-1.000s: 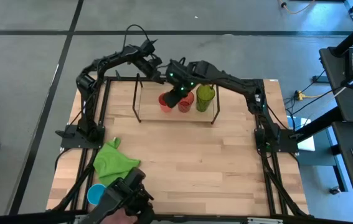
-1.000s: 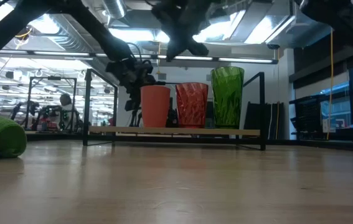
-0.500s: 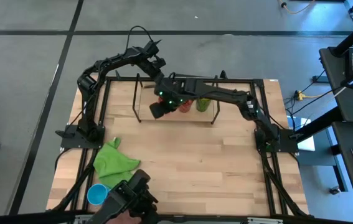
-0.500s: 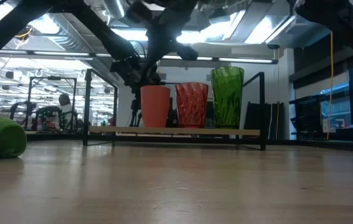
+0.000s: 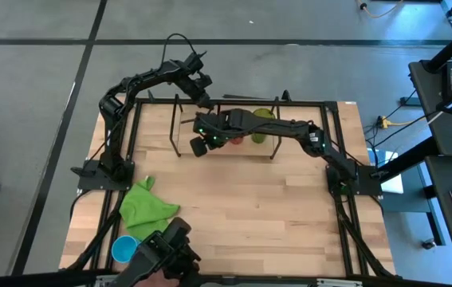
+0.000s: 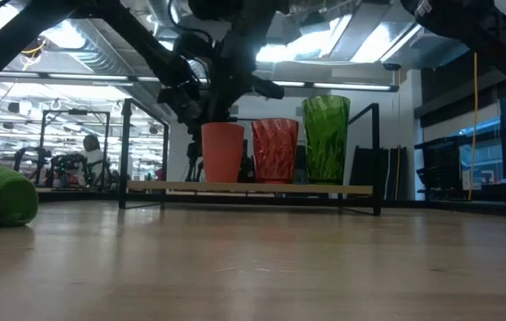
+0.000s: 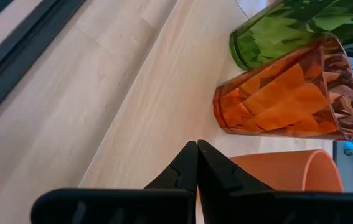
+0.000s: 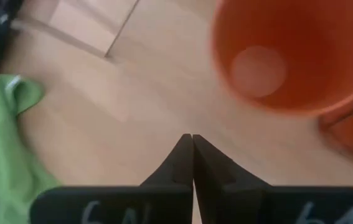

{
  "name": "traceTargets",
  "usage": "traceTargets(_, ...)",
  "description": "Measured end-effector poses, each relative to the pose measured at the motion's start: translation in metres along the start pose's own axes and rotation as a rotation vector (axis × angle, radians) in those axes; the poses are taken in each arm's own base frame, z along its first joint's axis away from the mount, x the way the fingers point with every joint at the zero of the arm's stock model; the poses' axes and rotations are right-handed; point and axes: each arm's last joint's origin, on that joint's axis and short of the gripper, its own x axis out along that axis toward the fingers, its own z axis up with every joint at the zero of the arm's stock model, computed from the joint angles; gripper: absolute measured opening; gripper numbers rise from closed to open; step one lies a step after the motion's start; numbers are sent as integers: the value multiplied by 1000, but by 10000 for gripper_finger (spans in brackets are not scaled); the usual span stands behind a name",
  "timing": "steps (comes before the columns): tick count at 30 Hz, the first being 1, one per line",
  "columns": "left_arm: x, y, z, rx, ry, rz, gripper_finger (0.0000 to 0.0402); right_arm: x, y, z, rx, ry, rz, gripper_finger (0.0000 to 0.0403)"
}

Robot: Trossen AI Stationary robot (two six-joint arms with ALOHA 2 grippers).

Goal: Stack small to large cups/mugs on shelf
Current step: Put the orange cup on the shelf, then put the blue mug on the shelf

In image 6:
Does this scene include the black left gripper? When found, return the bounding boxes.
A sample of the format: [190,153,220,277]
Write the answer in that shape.
[189,24,286,125]

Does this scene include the red faceted plastic tumbler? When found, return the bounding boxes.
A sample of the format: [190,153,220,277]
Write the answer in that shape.
[251,118,300,185]

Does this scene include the green faceted plastic tumbler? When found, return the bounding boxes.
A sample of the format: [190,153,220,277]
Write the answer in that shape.
[302,95,352,186]

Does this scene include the salmon plastic cup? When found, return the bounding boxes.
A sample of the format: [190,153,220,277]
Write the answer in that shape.
[201,122,245,185]

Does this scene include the black leaning panels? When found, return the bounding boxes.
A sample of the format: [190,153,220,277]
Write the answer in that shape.
[349,144,409,202]

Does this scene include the person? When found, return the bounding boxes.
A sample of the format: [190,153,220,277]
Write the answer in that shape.
[79,134,107,187]

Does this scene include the black crate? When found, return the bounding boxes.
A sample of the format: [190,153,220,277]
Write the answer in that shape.
[420,136,464,202]

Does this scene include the black background robot rig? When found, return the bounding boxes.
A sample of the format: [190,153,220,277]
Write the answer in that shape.
[11,108,118,191]

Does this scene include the black diagonal rig strut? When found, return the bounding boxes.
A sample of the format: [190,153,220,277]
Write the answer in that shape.
[0,0,84,126]

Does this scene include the wooden shelf with black frame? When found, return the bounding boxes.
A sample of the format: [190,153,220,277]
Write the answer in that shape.
[117,97,382,218]

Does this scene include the black table rig frame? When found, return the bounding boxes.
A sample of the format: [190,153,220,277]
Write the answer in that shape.
[36,186,506,220]

